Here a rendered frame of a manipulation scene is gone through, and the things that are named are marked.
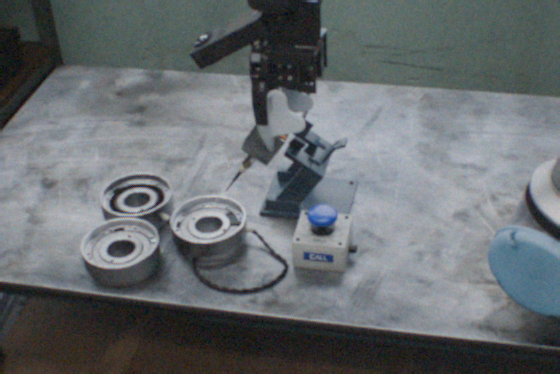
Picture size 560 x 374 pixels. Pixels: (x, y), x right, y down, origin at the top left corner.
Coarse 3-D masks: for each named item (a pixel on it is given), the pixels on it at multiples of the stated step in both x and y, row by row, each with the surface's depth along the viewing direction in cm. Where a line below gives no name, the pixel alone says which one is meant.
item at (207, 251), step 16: (192, 208) 121; (224, 208) 120; (240, 208) 119; (176, 224) 118; (192, 224) 118; (208, 224) 120; (224, 224) 117; (176, 240) 115; (192, 240) 113; (224, 240) 113; (240, 240) 116; (192, 256) 116; (208, 256) 114; (224, 256) 116
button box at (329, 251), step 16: (304, 224) 114; (336, 224) 114; (352, 224) 116; (304, 240) 111; (320, 240) 111; (336, 240) 111; (352, 240) 117; (304, 256) 112; (320, 256) 111; (336, 256) 111; (336, 272) 113
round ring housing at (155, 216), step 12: (120, 180) 126; (132, 180) 127; (144, 180) 127; (156, 180) 126; (108, 192) 125; (132, 192) 124; (144, 192) 124; (168, 192) 124; (108, 204) 122; (120, 204) 122; (132, 204) 125; (144, 204) 126; (168, 204) 121; (108, 216) 120; (120, 216) 118; (132, 216) 118; (144, 216) 119; (156, 216) 120; (156, 228) 122
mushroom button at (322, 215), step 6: (318, 204) 113; (324, 204) 113; (312, 210) 112; (318, 210) 111; (324, 210) 111; (330, 210) 111; (312, 216) 111; (318, 216) 111; (324, 216) 111; (330, 216) 111; (336, 216) 111; (312, 222) 111; (318, 222) 110; (324, 222) 110; (330, 222) 110; (324, 228) 112
